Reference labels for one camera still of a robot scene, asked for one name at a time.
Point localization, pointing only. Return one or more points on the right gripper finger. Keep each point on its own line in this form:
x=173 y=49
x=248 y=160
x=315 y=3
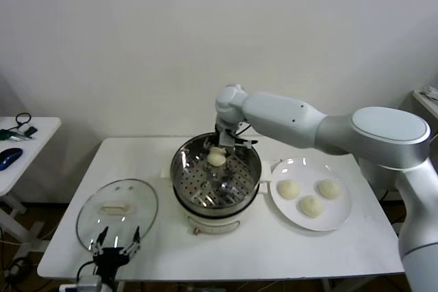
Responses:
x=208 y=143

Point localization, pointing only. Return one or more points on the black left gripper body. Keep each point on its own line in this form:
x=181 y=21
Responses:
x=109 y=261

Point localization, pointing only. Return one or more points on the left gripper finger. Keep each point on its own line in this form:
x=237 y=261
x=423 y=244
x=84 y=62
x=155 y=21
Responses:
x=133 y=245
x=97 y=247

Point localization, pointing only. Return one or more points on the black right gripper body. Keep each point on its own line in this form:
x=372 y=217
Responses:
x=219 y=128

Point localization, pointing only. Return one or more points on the white steamed baozi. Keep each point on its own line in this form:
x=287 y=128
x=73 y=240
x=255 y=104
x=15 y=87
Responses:
x=289 y=189
x=215 y=158
x=311 y=206
x=329 y=189

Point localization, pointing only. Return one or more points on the glass pot lid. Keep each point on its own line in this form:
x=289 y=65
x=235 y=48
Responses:
x=137 y=203

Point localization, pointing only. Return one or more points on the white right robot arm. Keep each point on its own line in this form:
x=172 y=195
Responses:
x=342 y=128

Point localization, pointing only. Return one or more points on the stainless steel steamer basket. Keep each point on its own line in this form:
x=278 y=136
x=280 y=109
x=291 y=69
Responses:
x=191 y=175

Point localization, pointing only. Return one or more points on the cream electric cooking pot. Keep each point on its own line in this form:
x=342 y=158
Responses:
x=212 y=225

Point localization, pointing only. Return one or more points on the blue computer mouse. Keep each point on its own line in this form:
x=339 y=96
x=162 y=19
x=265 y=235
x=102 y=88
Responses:
x=9 y=158

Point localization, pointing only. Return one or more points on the small black tag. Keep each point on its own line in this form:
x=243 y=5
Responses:
x=31 y=131

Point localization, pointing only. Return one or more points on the white round plate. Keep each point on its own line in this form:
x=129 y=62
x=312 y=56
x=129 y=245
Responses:
x=328 y=216

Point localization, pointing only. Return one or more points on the white side table with papers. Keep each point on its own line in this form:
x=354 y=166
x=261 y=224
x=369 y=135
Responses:
x=419 y=95

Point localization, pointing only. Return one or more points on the stack of papers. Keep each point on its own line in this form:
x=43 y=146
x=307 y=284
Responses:
x=432 y=92

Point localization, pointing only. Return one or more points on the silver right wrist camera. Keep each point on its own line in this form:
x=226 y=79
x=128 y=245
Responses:
x=227 y=139

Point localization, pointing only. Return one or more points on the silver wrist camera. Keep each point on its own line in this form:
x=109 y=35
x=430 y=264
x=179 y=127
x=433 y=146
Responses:
x=227 y=139
x=89 y=281

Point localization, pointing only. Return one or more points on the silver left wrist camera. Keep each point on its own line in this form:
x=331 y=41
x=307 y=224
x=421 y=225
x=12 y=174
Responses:
x=89 y=281

